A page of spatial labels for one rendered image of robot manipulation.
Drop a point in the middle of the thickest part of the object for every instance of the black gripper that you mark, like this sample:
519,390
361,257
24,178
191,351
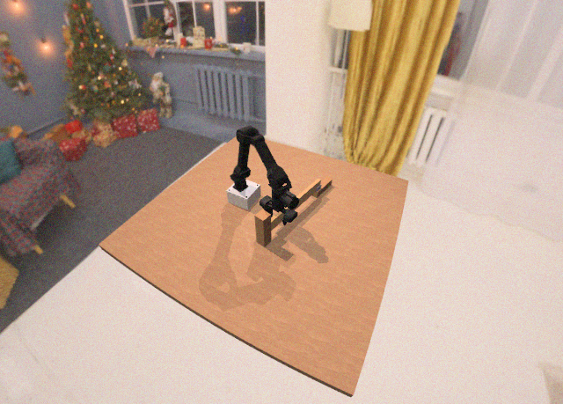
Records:
269,204

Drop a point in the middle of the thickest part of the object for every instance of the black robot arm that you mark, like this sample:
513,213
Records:
247,136

